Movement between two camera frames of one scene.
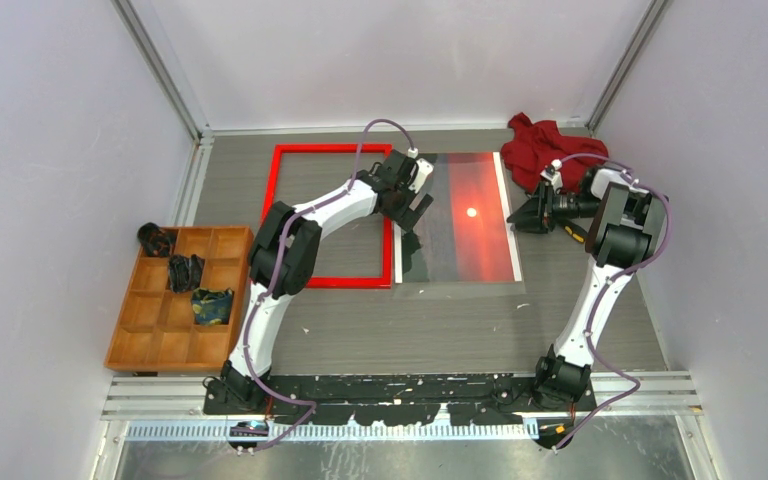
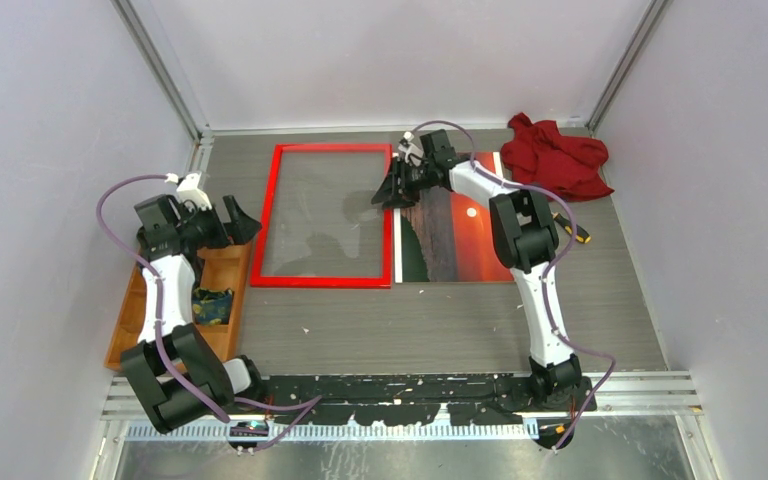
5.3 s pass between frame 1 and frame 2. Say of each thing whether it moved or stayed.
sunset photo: stayed
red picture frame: stayed
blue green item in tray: stayed
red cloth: stayed
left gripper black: moved
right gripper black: moved
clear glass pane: moved
